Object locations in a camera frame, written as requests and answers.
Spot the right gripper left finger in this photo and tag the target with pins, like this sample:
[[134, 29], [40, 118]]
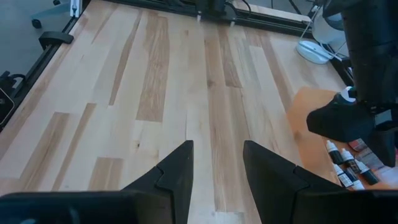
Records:
[[171, 196]]

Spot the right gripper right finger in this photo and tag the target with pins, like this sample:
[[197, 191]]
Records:
[[280, 196]]

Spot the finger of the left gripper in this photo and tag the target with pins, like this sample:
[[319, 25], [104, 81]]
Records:
[[385, 146]]

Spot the small red food coloring bottle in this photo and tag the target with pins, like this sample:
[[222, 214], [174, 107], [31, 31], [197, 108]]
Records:
[[357, 145]]

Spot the small dark green coloring bottle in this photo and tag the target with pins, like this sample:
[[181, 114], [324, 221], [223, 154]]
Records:
[[368, 174]]

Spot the small black food coloring bottle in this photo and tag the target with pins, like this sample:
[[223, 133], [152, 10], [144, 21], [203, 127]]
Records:
[[335, 154]]

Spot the small dark red coloring bottle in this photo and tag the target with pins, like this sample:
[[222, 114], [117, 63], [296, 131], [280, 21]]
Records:
[[350, 161]]

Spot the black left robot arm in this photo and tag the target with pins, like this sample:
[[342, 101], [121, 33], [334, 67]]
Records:
[[370, 46]]

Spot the orange translucent plastic bin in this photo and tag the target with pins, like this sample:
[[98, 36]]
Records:
[[308, 130]]

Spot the white spotlight lamp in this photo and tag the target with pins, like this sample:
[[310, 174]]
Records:
[[314, 51]]

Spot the grey wheeled furniture base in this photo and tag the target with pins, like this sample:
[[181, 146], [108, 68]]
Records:
[[49, 14]]

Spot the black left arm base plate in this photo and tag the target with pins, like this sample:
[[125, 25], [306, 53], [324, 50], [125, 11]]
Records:
[[216, 7]]

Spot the black aluminium table frame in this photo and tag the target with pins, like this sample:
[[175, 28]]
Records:
[[37, 67]]

